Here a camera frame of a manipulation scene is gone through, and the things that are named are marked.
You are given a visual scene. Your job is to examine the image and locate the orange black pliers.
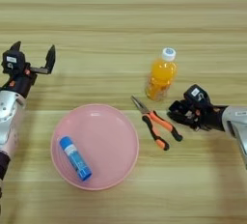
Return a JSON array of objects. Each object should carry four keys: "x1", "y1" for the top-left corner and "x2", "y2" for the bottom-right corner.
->
[{"x1": 130, "y1": 95, "x2": 183, "y2": 152}]

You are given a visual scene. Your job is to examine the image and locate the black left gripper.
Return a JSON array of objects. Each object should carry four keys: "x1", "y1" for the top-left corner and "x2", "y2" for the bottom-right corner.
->
[{"x1": 0, "y1": 41, "x2": 56, "y2": 99}]

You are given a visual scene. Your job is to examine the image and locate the orange juice bottle white cap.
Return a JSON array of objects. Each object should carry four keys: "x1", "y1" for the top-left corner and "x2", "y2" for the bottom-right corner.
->
[{"x1": 145, "y1": 47, "x2": 178, "y2": 102}]

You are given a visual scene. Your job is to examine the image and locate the blue glue stick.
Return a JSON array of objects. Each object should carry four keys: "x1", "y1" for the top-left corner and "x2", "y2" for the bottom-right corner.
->
[{"x1": 58, "y1": 135, "x2": 93, "y2": 182}]

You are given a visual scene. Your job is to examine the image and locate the pink round plate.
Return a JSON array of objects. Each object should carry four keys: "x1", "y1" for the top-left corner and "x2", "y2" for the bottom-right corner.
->
[{"x1": 50, "y1": 103, "x2": 140, "y2": 191}]

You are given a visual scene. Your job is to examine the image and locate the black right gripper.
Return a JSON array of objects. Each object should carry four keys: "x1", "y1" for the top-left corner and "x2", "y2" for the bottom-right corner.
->
[{"x1": 167, "y1": 99, "x2": 226, "y2": 132}]

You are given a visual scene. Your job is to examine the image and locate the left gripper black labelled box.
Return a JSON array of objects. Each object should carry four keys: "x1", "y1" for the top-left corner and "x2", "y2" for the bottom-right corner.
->
[{"x1": 1, "y1": 49, "x2": 27, "y2": 75}]

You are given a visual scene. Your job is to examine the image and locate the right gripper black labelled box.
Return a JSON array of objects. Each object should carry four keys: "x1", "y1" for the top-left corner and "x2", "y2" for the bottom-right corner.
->
[{"x1": 183, "y1": 84, "x2": 211, "y2": 106}]

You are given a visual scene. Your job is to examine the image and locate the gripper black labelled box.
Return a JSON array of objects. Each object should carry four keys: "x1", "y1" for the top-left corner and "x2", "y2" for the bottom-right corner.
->
[
  {"x1": 1, "y1": 49, "x2": 27, "y2": 75},
  {"x1": 183, "y1": 84, "x2": 211, "y2": 106}
]

